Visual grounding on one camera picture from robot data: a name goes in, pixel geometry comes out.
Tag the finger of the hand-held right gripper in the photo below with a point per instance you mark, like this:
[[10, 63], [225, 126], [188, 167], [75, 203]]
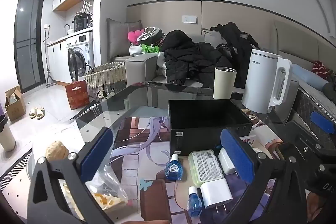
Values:
[[322, 121], [291, 151]]

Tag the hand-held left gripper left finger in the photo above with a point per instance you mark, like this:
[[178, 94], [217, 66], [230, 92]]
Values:
[[95, 151]]

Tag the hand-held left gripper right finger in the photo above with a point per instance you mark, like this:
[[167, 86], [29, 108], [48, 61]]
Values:
[[237, 157]]

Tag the white power adapter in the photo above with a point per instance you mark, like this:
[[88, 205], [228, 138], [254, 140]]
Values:
[[226, 161]]

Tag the pink white card pack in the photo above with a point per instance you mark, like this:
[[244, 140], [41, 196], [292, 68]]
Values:
[[248, 139]]

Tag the pale green labelled case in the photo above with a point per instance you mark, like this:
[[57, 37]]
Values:
[[206, 167]]

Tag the white plug charger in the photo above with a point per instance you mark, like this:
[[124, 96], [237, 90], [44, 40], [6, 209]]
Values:
[[216, 193]]

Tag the black storage box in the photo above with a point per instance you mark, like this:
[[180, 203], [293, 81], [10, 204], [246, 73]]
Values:
[[199, 121]]

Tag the blue eye drop bottle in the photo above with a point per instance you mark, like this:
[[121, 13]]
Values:
[[173, 169], [194, 203]]

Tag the dark quilted cushion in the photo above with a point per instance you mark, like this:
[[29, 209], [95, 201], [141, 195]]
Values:
[[307, 103]]

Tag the tan walnut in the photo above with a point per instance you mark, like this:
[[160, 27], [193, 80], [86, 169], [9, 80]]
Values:
[[56, 151]]

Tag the printed desk mat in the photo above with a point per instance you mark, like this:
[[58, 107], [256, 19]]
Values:
[[136, 161]]

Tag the clear plastic snack bag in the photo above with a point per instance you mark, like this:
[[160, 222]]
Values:
[[110, 192]]

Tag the blue pillow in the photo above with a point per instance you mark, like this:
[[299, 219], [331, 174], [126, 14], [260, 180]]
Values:
[[307, 73]]

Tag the red patterned cloth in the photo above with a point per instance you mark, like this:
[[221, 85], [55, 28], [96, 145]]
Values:
[[320, 69]]

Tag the red cardboard box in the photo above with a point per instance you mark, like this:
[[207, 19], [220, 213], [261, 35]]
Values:
[[77, 95]]

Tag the pair of beige slippers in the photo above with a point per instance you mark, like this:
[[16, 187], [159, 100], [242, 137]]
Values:
[[36, 112]]

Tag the white electric kettle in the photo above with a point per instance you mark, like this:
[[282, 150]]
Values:
[[262, 82]]

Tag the wicker basket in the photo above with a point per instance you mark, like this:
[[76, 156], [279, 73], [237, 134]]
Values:
[[105, 79]]

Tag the cream tumbler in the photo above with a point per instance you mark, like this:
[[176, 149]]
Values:
[[223, 83]]

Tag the striped rug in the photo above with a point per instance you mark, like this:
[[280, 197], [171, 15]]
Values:
[[14, 170]]

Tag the upright mop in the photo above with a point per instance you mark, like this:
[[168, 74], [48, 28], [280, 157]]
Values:
[[49, 74]]

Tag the cream cup with dark lid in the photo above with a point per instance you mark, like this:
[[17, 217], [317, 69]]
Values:
[[6, 134]]

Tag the brown cardboard box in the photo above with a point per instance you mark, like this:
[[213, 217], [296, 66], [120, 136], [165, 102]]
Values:
[[15, 106]]

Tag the grey sofa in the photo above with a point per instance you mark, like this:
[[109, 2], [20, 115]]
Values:
[[139, 67]]

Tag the white washing machine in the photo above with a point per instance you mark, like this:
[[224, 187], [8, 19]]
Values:
[[81, 56]]

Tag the black puffer jacket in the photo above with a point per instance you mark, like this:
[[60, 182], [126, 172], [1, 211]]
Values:
[[186, 58]]

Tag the grey cushion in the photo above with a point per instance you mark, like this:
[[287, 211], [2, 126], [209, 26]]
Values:
[[118, 37]]

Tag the green cloth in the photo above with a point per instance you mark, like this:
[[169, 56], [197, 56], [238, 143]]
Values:
[[151, 48]]

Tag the black clothes pile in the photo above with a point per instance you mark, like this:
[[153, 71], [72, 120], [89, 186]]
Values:
[[237, 36]]

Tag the pink plush toy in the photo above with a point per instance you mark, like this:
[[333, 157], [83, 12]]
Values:
[[134, 36]]

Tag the dark glass door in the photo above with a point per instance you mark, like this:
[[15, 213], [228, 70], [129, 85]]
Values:
[[29, 43]]

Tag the black bag with white face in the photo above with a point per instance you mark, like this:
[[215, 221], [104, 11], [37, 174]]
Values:
[[149, 35]]

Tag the black kitchen appliance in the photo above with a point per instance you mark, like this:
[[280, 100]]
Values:
[[82, 22]]

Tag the white wall switch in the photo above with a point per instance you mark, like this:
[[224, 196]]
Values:
[[189, 18]]

